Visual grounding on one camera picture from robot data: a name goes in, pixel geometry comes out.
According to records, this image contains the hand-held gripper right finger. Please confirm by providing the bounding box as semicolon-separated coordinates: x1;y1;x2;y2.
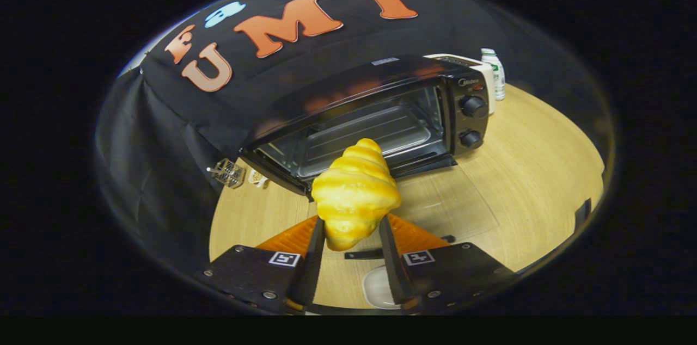
378;213;518;313

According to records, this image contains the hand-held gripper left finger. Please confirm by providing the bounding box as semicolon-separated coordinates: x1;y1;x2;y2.
193;217;326;314

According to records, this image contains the yellow croissant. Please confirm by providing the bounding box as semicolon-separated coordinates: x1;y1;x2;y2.
311;138;402;251

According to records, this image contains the black toaster oven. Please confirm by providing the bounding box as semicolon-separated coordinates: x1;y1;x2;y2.
240;55;500;260

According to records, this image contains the white pop-up toaster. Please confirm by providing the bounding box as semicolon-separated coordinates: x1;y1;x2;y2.
424;53;496;115

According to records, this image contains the white plate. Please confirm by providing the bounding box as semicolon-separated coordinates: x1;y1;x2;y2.
362;264;403;309

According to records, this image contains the white bottle green label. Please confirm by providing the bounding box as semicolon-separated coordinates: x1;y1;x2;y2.
481;48;506;101

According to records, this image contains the metal wire holder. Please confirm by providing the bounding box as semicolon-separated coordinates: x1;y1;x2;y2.
207;158;247;189

